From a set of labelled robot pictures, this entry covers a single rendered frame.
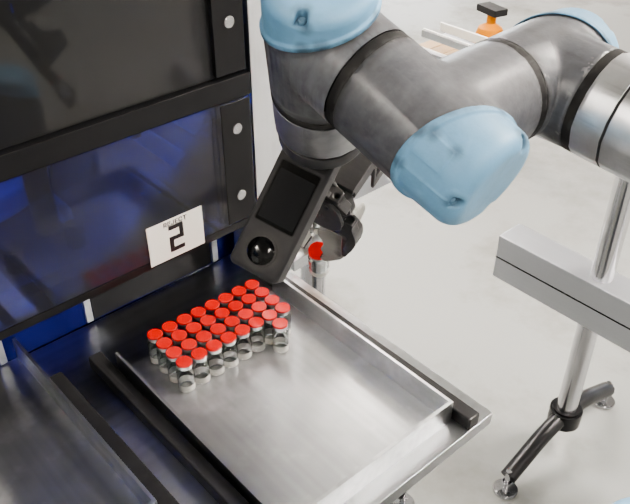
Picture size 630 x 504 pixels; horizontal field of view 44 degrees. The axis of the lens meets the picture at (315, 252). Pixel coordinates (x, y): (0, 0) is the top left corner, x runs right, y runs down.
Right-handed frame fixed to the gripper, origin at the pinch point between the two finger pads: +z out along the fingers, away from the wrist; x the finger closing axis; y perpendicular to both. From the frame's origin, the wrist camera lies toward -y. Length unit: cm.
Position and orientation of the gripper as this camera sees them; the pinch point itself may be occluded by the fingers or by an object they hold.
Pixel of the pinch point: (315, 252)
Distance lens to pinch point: 78.9
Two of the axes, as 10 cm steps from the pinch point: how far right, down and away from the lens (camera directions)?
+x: -8.5, -4.7, 2.5
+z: 0.3, 4.3, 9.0
